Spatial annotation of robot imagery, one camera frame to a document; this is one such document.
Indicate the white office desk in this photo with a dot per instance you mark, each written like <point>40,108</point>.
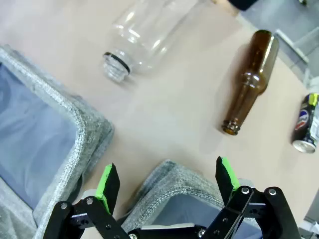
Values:
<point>291,41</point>

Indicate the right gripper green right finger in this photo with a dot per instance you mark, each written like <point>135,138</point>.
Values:
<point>225,179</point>

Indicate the person's left forearm navy sleeve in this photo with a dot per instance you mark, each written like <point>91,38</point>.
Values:
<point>245,3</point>

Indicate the brown glass bottle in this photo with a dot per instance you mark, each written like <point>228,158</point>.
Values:
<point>251,84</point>

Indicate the person's left hand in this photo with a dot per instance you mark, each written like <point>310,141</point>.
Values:
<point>224,3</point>

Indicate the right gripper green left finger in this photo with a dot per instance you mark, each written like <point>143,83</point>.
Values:
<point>109,184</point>

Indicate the grey fabric basket labelled plastic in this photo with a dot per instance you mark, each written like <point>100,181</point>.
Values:
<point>82,119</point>

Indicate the grey fabric basket labelled can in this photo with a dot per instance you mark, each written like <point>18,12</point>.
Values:
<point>179,184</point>

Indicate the black Pepsi can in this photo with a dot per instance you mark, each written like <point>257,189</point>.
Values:
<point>302,124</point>

